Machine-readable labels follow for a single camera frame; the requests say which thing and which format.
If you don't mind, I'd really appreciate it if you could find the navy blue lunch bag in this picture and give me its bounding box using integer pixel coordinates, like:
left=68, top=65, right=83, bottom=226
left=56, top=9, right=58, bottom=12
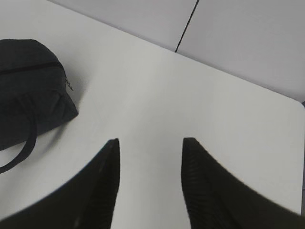
left=0, top=39, right=78, bottom=173

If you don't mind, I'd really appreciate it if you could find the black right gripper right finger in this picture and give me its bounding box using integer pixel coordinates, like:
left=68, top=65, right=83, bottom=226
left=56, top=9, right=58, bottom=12
left=181, top=137, right=305, bottom=229

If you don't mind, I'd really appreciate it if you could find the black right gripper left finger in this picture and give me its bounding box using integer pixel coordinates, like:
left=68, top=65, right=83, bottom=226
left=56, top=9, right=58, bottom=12
left=0, top=138, right=121, bottom=229

